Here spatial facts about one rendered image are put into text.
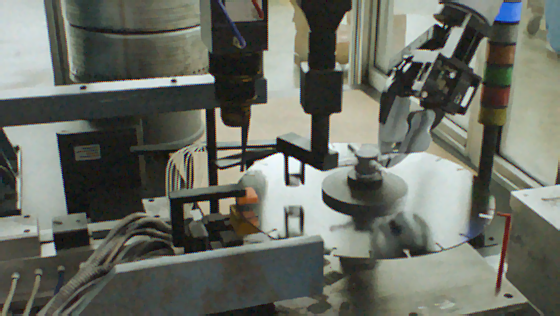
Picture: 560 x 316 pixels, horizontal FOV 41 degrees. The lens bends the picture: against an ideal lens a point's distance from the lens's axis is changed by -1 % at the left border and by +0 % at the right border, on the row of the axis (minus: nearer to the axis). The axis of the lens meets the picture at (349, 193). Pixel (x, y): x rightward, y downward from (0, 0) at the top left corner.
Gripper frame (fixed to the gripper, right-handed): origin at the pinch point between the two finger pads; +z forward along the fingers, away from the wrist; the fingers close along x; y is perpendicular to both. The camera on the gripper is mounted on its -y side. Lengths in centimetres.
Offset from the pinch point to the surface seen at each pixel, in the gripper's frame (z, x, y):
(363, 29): -30, 29, -100
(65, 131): 18, -34, -35
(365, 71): -21, 35, -103
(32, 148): 29, -35, -80
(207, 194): 13.0, -20.1, 2.2
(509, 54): -21.7, 14.8, -7.8
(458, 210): 2.1, 7.5, 9.1
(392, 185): 2.9, 1.2, 2.6
